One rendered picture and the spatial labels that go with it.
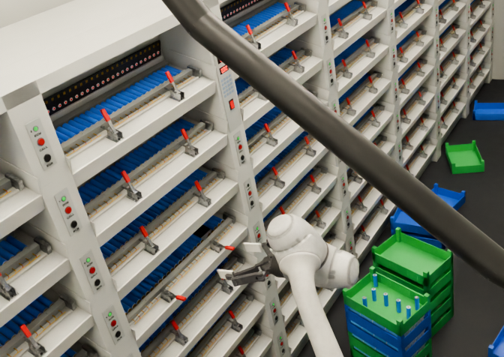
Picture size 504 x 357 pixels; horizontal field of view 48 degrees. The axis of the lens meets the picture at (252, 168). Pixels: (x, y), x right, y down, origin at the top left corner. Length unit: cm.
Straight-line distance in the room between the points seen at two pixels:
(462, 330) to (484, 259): 249
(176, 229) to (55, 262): 46
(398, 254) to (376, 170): 239
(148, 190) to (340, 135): 130
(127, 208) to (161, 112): 29
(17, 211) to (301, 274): 67
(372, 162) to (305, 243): 97
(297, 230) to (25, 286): 66
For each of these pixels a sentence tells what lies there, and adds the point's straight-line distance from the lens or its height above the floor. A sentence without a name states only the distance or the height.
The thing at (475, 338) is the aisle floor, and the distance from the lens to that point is 289.
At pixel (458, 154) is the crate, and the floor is 0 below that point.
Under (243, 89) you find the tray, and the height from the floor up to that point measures 133.
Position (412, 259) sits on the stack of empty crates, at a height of 32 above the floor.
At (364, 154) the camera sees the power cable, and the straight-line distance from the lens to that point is 42.
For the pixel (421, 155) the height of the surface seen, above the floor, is 15.
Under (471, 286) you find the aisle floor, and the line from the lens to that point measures 314.
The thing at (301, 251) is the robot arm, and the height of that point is 125.
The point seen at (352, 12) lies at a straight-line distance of 291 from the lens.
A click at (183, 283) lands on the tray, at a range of 192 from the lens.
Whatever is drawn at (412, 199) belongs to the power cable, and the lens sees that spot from 42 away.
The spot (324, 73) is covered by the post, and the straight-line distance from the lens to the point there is 248.
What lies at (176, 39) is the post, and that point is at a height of 161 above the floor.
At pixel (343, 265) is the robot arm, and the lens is 148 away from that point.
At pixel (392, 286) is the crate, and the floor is 34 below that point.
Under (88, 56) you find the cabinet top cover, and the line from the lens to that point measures 148.
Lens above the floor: 209
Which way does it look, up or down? 29 degrees down
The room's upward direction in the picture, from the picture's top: 12 degrees counter-clockwise
